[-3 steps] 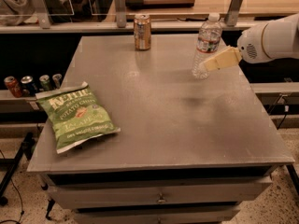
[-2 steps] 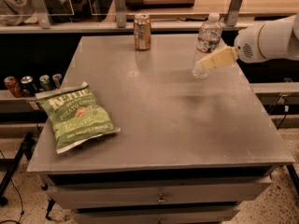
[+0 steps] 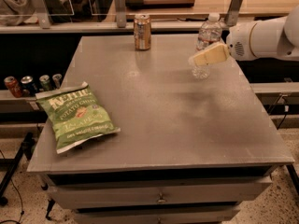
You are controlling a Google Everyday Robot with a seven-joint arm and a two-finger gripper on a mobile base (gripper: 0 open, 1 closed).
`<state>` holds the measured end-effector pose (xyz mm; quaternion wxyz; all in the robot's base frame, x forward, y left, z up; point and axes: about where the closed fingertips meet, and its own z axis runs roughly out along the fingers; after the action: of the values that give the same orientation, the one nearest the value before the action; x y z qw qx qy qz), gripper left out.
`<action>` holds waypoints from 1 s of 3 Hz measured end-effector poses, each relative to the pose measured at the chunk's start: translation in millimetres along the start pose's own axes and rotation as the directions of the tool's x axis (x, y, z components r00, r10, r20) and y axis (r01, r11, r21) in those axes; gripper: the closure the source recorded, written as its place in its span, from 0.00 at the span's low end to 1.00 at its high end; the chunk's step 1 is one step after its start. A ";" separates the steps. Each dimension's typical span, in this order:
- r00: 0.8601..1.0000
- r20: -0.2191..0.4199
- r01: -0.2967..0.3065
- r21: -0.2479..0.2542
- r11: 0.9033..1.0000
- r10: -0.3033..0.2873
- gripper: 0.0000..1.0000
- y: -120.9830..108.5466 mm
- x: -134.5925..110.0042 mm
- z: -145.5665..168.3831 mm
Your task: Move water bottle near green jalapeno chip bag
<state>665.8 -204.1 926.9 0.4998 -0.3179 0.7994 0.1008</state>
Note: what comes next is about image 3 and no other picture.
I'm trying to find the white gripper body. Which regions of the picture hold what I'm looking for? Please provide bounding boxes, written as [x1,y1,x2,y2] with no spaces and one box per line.
[226,21,257,61]

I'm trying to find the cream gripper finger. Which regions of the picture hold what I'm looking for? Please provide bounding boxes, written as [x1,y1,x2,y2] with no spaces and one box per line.
[188,42,230,66]

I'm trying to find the clear plastic water bottle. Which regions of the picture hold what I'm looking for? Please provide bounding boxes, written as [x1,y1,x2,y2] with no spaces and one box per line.
[192,13,222,79]

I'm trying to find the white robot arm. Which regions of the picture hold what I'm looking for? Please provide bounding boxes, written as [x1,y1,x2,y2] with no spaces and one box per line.
[189,6,299,67]

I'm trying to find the green jalapeno chip bag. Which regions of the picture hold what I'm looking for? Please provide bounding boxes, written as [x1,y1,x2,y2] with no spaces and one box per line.
[36,82,121,154]

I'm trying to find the gold soda can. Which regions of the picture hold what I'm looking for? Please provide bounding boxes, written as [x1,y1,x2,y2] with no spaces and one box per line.
[134,14,151,50]

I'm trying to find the grey drawer cabinet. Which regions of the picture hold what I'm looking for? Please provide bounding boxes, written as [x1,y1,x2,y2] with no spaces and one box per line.
[28,35,292,214]

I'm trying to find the metal drawer pull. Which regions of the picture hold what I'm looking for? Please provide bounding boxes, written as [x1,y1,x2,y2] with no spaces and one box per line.
[157,192,167,204]

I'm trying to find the grey cloth bundle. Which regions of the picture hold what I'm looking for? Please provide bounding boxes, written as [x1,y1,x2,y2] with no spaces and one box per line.
[0,0,76,26]

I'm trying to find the silver soda can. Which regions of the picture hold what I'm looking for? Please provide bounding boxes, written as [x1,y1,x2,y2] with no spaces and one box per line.
[52,74,62,89]

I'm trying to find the lower grey drawer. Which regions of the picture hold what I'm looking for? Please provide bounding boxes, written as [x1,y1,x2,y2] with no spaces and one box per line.
[74,205,240,224]

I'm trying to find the grey drawer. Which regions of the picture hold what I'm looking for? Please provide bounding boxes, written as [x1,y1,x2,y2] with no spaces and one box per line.
[48,176,272,209]
[74,205,240,224]

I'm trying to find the green soda can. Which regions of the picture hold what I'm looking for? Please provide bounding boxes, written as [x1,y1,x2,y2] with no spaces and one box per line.
[39,75,52,91]

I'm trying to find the dark blue soda can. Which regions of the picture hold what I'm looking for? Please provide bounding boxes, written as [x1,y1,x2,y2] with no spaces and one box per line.
[21,76,38,96]

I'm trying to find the red soda can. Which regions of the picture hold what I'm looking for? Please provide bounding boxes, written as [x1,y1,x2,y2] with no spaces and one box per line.
[4,77,22,98]

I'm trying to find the black stand leg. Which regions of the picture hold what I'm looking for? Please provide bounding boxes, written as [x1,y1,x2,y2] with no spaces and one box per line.
[0,133,36,206]

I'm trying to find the upper grey drawer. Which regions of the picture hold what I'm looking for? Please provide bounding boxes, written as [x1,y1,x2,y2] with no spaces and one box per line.
[48,176,272,209]

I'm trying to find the grey metal bracket right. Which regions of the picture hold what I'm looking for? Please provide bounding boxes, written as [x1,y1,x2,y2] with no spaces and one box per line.
[224,0,243,27]

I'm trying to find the grey metal bracket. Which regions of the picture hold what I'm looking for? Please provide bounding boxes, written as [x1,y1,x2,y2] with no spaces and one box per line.
[114,0,126,28]
[224,0,243,27]
[31,0,51,29]

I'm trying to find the grey metal bracket middle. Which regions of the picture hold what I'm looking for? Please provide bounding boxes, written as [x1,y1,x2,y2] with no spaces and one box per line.
[114,0,126,28]

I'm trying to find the grey metal bracket left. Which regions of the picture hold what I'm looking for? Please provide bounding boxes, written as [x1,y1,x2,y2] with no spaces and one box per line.
[31,0,51,29]

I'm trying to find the black floor cable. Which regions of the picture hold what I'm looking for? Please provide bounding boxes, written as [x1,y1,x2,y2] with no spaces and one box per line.
[0,149,26,224]

